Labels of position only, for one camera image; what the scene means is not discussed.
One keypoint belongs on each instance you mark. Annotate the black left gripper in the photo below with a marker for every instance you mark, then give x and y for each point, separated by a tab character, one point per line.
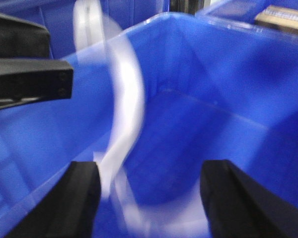
27	74

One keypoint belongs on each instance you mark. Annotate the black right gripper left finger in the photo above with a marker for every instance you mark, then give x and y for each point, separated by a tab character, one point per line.
68	210

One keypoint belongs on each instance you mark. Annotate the large white PVC clamp half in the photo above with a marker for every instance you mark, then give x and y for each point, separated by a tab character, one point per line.
93	28

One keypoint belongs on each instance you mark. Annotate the blue plastic bin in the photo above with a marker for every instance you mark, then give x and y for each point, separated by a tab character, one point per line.
211	93

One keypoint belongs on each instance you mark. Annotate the large blue plastic crate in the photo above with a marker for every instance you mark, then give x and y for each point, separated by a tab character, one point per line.
57	17

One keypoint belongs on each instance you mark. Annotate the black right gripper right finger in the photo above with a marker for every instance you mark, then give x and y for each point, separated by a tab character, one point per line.
236	206

